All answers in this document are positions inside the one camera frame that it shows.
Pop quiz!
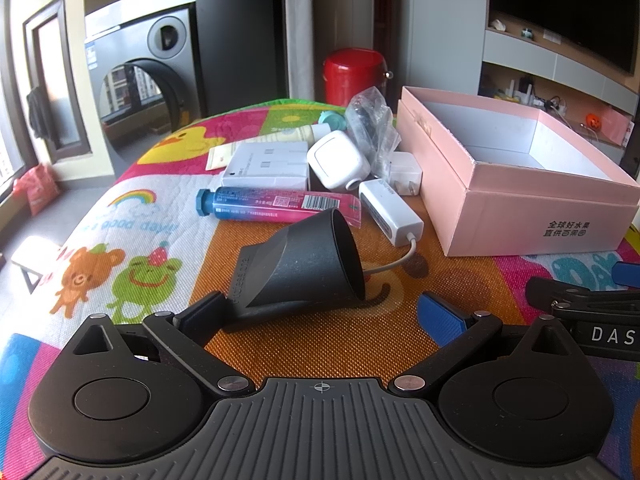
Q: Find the red plastic bag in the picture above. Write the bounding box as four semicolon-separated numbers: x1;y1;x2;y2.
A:
13;164;60;216

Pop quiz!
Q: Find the red cylindrical container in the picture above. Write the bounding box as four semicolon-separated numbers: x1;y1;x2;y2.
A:
322;48;394;107

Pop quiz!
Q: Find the white wall plug charger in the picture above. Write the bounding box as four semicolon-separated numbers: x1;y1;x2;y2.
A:
388;151;422;196

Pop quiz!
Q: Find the white rounded charger case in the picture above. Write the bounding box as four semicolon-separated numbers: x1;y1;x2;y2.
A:
307;130;371;193

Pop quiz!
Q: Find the white paper card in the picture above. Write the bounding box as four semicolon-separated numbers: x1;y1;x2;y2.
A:
205;141;241;171

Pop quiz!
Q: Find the grey TV shelf unit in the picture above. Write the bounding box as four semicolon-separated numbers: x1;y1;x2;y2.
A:
483;12;639;148

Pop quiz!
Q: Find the orange pumpkin toy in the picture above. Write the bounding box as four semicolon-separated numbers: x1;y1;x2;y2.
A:
586;114;601;130

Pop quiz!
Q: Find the clear plastic bag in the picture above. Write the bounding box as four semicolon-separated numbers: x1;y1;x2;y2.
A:
345;87;400;182

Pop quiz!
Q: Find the cream lotion tube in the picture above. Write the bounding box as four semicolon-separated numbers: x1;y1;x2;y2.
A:
247;124;331;146

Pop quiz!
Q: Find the grey washing machine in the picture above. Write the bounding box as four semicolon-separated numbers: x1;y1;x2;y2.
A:
85;3;203;165

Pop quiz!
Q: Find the black hair dryer nozzle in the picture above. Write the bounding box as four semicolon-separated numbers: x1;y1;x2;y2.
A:
224;208;366;332

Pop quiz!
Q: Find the white USB adapter with cable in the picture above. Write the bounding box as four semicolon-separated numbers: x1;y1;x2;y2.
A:
358;179;424;275

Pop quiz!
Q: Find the blue pink toothpaste tube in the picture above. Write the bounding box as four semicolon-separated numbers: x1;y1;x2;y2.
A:
195;186;361;228

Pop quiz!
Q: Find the small metal stool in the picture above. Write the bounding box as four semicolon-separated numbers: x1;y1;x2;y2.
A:
10;237;61;294

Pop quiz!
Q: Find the dark hanging cloth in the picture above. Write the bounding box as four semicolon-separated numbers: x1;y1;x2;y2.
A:
27;86;54;141

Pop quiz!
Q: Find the pink cardboard box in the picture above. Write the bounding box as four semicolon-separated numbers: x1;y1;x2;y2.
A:
396;87;639;257

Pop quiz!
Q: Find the colourful cartoon play mat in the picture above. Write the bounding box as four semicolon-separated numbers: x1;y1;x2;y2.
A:
1;100;639;479

